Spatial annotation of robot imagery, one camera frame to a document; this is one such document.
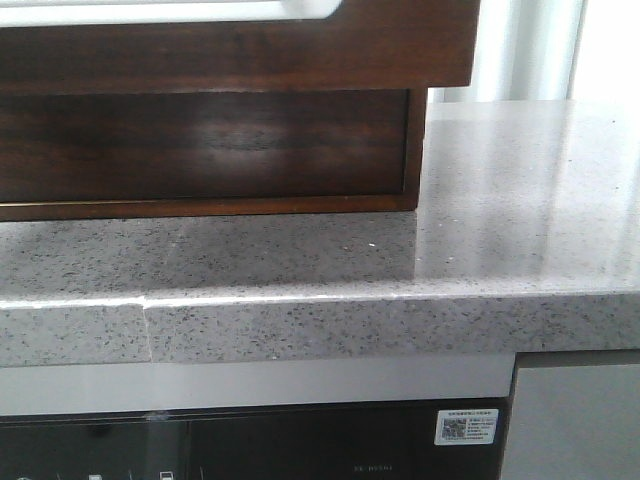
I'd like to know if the wooden drawer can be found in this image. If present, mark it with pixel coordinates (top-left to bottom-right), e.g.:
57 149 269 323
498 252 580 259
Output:
1 1 480 95
0 87 412 204

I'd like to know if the dark wooden drawer cabinet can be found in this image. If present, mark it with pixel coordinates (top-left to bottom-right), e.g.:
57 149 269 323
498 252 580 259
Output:
0 84 430 222

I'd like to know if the black built-in appliance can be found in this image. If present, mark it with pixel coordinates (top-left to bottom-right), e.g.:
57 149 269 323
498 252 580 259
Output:
1 398 508 479

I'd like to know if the white QR code sticker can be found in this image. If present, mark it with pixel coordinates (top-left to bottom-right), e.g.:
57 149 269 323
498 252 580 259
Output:
434 408 499 446

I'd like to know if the white curtain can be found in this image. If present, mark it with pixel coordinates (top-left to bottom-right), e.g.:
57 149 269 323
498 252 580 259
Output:
428 0 588 103

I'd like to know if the grey cabinet door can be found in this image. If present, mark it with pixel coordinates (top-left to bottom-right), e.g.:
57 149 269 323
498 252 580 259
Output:
501 350 639 479

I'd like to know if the white tray on cabinet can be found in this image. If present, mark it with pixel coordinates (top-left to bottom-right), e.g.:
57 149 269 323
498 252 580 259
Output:
1 0 341 28

